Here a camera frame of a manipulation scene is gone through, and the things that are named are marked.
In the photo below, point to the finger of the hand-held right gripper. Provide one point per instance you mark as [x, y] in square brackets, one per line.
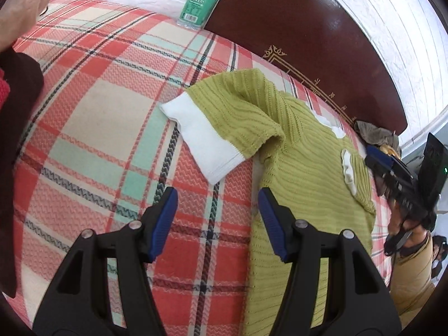
[379, 157]
[402, 196]

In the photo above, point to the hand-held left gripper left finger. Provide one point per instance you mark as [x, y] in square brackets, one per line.
[162, 224]

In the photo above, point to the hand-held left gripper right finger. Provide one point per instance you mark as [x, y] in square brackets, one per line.
[274, 227]

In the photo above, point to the green knit sweater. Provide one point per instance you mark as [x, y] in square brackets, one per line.
[308, 168]

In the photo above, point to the person's right forearm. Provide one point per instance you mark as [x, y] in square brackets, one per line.
[413, 280]

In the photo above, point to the person's right hand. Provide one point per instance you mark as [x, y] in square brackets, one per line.
[397, 217]

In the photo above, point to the yellow garment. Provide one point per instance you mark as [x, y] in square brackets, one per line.
[390, 150]

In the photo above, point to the grey striped sweater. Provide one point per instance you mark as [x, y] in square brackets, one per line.
[376, 133]

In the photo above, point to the red plaid blanket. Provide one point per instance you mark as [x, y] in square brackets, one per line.
[105, 119]

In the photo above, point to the dark brown wooden headboard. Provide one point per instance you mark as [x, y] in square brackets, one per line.
[315, 35]

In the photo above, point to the dark maroon cloth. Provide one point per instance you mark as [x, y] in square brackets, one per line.
[17, 147]

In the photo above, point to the clear water bottle green label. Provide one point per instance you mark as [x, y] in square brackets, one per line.
[197, 3]

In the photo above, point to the beige cloth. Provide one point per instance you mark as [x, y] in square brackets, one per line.
[24, 0]

